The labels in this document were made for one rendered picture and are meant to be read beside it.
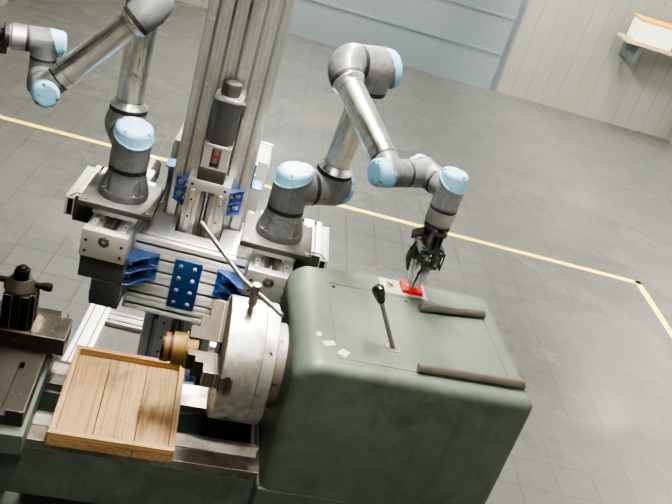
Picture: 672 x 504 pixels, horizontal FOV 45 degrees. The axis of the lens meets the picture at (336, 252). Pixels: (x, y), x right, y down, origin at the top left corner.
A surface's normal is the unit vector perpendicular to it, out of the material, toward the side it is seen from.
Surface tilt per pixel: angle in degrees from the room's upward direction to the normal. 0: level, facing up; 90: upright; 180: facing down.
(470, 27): 90
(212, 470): 90
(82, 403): 0
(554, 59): 90
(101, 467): 90
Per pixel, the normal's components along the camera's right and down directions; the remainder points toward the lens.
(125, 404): 0.27, -0.86
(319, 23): 0.00, 0.46
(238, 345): 0.26, -0.29
